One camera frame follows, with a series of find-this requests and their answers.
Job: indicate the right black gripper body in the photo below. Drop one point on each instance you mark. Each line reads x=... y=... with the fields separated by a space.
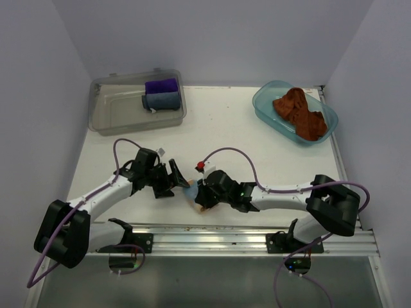
x=209 y=198

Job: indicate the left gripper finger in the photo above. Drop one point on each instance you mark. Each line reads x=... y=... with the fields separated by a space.
x=176 y=177
x=162 y=184

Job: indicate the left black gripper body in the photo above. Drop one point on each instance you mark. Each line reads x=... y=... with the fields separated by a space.
x=154 y=172

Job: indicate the colourful polka dot towel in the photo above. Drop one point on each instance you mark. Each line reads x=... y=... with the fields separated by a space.
x=191 y=193

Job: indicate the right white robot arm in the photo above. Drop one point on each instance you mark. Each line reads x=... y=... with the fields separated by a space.
x=330 y=207

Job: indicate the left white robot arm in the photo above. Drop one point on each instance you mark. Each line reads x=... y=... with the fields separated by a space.
x=68 y=231

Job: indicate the grey transparent plastic bin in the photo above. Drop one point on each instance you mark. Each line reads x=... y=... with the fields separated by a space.
x=115 y=104

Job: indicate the grey-blue rolled towel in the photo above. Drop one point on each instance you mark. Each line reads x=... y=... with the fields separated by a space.
x=161 y=101

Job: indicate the purple rolled towel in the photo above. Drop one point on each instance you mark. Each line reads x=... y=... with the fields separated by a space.
x=161 y=86

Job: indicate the teal transparent plastic bin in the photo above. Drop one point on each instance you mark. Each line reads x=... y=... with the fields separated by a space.
x=264 y=109

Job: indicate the brown crumpled towel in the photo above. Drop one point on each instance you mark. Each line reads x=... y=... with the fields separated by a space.
x=293 y=107

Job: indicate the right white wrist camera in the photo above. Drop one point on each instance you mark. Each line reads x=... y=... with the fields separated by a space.
x=205 y=168

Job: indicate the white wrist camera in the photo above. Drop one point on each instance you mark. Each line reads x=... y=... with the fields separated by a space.
x=160 y=152
x=205 y=168

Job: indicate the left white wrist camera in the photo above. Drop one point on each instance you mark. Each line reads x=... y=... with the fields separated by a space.
x=160 y=152

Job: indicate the aluminium mounting rail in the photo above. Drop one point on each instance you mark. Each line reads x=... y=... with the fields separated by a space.
x=230 y=241

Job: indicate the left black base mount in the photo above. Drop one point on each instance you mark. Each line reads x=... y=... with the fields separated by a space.
x=133 y=243

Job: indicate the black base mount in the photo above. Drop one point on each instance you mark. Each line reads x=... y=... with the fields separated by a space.
x=282 y=242
x=133 y=243

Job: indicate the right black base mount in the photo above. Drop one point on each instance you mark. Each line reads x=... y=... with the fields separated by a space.
x=282 y=242

